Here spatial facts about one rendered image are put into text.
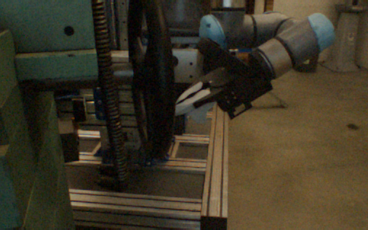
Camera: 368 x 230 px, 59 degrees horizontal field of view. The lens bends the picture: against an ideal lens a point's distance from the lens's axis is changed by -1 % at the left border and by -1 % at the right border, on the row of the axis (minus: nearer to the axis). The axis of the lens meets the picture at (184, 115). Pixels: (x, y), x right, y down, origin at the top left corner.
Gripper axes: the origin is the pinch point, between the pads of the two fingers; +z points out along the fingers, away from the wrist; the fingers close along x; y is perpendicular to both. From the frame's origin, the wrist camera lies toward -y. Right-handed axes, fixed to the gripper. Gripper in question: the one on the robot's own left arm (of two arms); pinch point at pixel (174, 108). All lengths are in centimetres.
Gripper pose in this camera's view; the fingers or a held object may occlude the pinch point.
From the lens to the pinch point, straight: 65.9
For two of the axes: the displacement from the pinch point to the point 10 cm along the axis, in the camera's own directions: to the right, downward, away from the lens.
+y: 4.4, 7.4, 5.1
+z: -8.6, 5.2, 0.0
